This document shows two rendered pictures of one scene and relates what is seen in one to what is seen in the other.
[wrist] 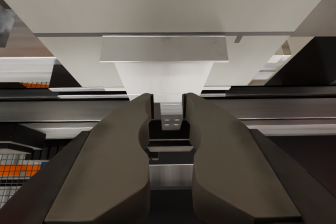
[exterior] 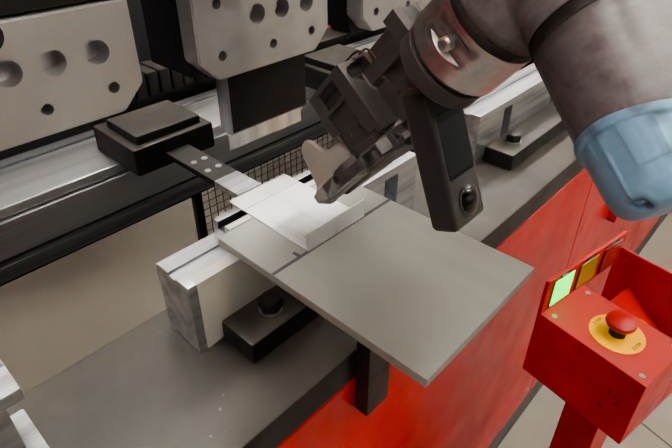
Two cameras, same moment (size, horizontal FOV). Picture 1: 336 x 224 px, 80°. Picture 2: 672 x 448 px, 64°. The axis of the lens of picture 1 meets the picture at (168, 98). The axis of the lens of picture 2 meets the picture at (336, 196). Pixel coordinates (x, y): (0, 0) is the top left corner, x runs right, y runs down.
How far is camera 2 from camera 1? 0.46 m
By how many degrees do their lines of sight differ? 44
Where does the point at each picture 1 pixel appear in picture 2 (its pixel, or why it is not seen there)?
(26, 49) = (374, 185)
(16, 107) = not seen: hidden behind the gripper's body
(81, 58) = (358, 196)
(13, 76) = not seen: hidden behind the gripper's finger
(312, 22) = (100, 373)
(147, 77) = (308, 203)
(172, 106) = (245, 185)
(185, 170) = (253, 135)
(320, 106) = not seen: outside the picture
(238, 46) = (287, 251)
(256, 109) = (17, 233)
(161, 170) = (270, 128)
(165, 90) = (278, 199)
